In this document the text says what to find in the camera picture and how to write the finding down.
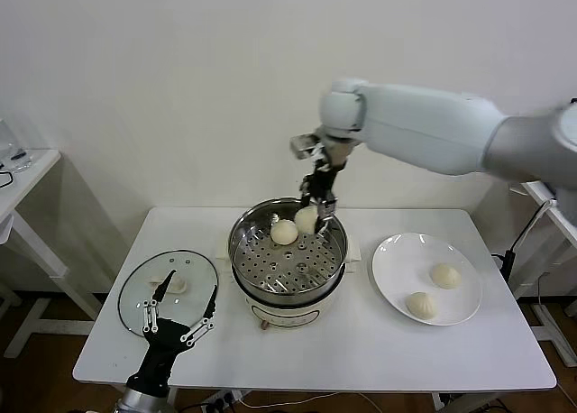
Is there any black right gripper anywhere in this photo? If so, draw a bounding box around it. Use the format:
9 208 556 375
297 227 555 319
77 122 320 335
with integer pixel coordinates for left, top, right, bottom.
299 160 339 236

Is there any glass lid with white handle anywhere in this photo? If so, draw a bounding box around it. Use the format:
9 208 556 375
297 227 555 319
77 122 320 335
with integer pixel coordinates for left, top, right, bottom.
116 249 221 340

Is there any white steamed baozi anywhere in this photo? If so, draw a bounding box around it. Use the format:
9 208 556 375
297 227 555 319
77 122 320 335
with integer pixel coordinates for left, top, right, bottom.
430 262 462 290
404 291 439 322
293 206 319 234
270 218 298 246

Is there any laptop charger cable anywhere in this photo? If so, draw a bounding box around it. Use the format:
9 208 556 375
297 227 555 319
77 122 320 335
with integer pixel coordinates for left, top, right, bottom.
490 197 558 281

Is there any clear glass container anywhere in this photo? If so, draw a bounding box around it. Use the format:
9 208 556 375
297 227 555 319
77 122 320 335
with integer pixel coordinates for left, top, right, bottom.
0 117 35 173

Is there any white floor cable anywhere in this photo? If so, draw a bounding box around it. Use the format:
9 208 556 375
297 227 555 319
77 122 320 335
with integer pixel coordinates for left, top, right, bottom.
241 392 384 409

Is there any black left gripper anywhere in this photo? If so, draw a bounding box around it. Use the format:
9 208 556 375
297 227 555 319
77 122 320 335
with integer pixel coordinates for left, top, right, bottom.
126 271 221 396

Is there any stainless steel steamer basket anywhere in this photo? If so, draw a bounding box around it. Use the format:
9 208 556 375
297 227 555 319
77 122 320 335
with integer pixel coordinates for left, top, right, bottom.
227 197 350 297

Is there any white round plate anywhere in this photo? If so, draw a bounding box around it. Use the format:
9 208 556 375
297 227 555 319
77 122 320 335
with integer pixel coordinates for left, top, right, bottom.
371 232 482 327

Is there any white side table with glass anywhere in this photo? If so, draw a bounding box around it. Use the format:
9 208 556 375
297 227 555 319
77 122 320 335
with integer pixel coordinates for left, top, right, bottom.
0 149 103 360

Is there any white electric cooker pot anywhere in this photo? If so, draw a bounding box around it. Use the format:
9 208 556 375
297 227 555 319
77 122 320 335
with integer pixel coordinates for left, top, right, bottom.
215 232 363 331

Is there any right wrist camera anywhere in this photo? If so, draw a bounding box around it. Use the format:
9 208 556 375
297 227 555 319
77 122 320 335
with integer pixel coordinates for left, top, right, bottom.
289 133 326 161

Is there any white power strip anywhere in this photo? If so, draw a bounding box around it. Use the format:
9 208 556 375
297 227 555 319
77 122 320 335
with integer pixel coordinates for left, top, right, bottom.
200 389 244 409

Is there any white rounded table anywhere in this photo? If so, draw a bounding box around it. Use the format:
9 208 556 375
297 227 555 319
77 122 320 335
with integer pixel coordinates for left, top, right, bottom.
72 206 556 413

